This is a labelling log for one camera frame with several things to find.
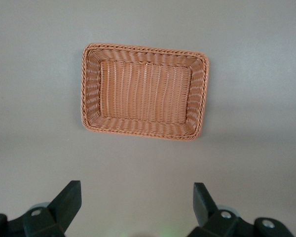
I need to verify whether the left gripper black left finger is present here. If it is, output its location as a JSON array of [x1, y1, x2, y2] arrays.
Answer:
[[0, 180, 82, 237]]

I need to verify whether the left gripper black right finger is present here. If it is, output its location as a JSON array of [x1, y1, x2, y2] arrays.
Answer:
[[187, 182, 294, 237]]

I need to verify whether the brown wicker basket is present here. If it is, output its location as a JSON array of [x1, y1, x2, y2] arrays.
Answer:
[[80, 42, 210, 142]]

